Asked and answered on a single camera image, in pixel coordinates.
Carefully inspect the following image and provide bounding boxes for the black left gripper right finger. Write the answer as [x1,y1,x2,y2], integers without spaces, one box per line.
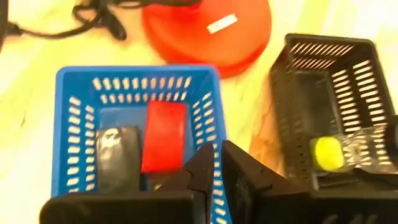
[221,139,398,224]

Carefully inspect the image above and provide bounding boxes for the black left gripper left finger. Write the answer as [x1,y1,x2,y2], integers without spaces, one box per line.
[39,142,216,224]

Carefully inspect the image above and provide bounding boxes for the red rectangular case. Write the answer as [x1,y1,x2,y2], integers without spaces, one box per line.
[141,99,188,174]

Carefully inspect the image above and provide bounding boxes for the black glossy-topped rectangular case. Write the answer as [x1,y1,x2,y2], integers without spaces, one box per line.
[95,125,142,195]

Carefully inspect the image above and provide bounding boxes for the small hourglass yellow-green sand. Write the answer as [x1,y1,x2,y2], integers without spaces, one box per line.
[308,124,398,174]

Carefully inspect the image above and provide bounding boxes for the black plastic basket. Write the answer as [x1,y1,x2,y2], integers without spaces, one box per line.
[268,33,398,191]

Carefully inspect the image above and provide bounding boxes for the blue plastic basket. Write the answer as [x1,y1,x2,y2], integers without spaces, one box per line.
[51,64,233,224]

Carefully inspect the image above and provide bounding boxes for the red desk lamp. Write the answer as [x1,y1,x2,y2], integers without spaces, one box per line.
[141,0,273,79]

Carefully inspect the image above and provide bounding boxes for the black lamp power cord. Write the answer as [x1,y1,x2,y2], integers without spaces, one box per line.
[6,0,129,42]

